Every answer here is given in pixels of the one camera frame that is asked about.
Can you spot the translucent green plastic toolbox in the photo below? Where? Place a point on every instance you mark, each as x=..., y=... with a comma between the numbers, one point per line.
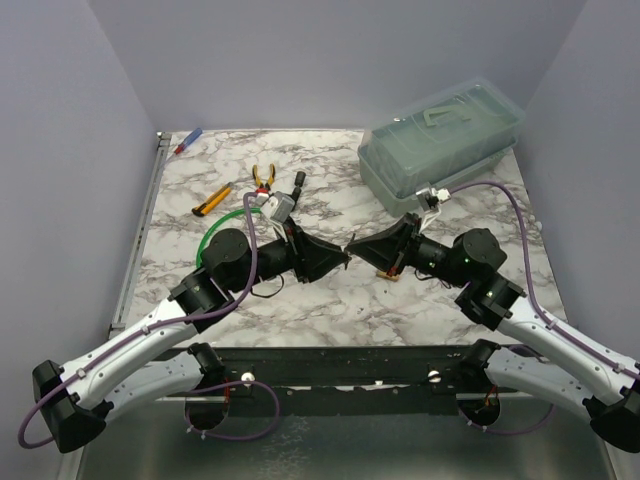
x=445, y=140

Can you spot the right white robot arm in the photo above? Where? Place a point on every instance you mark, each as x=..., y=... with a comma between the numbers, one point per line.
x=580, y=374

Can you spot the brass padlock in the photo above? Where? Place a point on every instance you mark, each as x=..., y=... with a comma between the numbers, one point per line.
x=390, y=275

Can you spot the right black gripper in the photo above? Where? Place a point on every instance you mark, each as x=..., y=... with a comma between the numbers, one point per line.
x=382, y=249

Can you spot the green cable lock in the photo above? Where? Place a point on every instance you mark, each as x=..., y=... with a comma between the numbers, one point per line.
x=214, y=229

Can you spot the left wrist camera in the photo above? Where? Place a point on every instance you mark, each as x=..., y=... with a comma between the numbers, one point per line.
x=275, y=208

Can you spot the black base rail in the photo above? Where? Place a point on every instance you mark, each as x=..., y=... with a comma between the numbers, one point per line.
x=345, y=381

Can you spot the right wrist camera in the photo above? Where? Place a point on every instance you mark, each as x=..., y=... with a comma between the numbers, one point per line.
x=431, y=200

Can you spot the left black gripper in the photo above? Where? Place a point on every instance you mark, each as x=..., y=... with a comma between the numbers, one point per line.
x=312, y=258

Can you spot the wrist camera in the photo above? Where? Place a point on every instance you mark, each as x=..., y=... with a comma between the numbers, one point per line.
x=431, y=200
x=275, y=208

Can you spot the aluminium frame rail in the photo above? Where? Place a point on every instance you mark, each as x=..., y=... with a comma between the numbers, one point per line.
x=133, y=252

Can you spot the yellow utility knife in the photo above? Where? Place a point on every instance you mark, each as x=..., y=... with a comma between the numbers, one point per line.
x=212, y=201

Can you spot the silver padlock keys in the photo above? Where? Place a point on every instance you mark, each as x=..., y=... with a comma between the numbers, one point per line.
x=347, y=258

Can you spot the black T-shaped tool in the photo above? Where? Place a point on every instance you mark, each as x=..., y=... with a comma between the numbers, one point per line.
x=298, y=185

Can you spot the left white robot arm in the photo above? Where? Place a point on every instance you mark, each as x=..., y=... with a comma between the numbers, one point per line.
x=77, y=399

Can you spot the blue red screwdriver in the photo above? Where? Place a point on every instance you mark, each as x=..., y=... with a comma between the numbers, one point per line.
x=188, y=141

